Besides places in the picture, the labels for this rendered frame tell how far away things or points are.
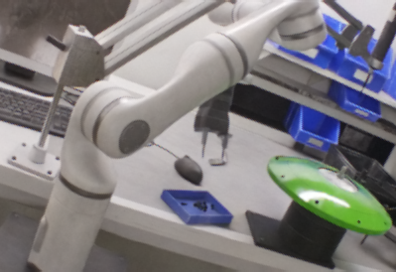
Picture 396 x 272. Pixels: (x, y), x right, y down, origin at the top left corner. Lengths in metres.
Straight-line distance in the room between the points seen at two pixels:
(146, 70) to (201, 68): 1.14
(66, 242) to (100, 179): 0.12
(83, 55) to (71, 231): 0.34
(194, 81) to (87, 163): 0.20
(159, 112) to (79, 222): 0.21
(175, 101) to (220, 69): 0.10
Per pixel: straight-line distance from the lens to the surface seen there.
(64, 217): 0.88
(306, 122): 2.16
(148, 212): 1.13
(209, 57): 0.89
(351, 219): 1.15
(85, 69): 1.06
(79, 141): 0.87
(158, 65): 2.01
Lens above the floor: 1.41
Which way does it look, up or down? 17 degrees down
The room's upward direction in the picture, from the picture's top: 24 degrees clockwise
